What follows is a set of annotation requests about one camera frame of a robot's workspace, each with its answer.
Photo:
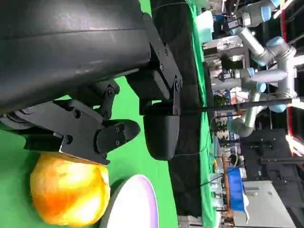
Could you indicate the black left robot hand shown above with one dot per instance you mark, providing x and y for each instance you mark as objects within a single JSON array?
[{"x": 71, "y": 47}]

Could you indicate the orange white toy bread roll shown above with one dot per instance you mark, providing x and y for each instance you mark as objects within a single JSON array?
[{"x": 69, "y": 190}]

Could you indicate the green table cloth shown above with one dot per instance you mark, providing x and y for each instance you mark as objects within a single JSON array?
[{"x": 128, "y": 161}]

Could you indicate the pale translucent container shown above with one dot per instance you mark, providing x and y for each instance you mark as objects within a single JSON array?
[{"x": 204, "y": 26}]

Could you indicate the black backdrop cloth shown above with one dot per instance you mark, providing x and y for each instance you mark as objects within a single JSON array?
[{"x": 185, "y": 171}]

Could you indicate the lilac plate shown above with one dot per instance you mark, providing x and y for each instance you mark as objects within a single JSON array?
[{"x": 135, "y": 206}]

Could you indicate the black metal rod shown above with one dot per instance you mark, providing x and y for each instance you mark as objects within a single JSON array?
[{"x": 237, "y": 106}]

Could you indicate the blue plastic bin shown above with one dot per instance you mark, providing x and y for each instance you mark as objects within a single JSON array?
[{"x": 235, "y": 187}]

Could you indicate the grey cabinet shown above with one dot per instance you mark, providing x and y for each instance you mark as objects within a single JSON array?
[{"x": 266, "y": 206}]

